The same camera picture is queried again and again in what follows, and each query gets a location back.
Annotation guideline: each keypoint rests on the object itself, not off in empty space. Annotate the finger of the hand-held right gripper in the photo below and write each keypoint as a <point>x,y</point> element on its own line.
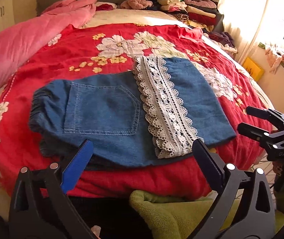
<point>254,133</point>
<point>264,114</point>

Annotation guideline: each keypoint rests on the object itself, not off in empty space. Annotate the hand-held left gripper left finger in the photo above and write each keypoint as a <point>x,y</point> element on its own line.
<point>78,161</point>

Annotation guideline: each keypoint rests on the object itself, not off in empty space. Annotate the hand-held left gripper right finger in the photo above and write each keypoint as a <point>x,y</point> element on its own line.
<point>206,161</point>

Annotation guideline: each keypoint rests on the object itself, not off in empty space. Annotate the blue denim pants lace trim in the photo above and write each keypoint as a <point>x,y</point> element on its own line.
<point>102,109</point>

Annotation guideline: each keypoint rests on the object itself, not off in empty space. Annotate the yellow box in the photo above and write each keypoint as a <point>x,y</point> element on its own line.
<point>253,68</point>

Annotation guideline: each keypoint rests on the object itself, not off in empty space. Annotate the floral cloth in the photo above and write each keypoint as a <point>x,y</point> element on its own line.
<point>281,57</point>

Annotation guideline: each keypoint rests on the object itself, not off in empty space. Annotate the green fleece garment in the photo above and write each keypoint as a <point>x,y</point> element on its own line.
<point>171,216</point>

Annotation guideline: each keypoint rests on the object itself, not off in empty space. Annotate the dark purple garment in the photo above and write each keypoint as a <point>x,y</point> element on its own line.
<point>221,38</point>

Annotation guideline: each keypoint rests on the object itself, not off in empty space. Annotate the white curtain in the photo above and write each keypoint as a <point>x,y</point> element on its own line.
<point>246,17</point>

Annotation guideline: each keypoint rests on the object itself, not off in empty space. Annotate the red floral blanket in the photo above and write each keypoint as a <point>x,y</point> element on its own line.
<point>57,59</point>

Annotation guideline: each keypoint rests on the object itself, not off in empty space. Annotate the pile of folded clothes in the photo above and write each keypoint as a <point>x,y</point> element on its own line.
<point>196,10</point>

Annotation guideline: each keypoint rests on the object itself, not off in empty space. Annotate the pink quilt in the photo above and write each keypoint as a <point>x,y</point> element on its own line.
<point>19,44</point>

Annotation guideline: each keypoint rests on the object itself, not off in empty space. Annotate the dark red cloth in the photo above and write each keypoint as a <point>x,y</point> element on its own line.
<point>105,7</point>

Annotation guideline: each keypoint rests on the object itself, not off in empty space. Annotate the pink fluffy garment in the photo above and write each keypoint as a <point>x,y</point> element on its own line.
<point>137,2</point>

